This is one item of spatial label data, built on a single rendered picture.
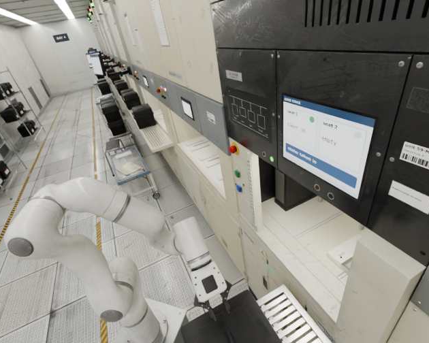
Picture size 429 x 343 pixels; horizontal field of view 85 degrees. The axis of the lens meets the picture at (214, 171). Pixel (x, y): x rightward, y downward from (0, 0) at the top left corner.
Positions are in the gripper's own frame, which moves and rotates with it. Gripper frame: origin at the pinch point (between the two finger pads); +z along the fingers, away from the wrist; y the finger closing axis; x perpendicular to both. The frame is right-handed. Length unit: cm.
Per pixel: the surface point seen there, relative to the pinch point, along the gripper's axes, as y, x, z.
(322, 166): 39, -29, -28
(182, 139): 43, 152, -120
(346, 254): 65, 17, 12
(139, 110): 17, 207, -199
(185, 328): -12.5, 10.3, 2.9
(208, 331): -5.5, 6.9, 6.2
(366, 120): 39, -47, -33
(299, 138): 39, -26, -39
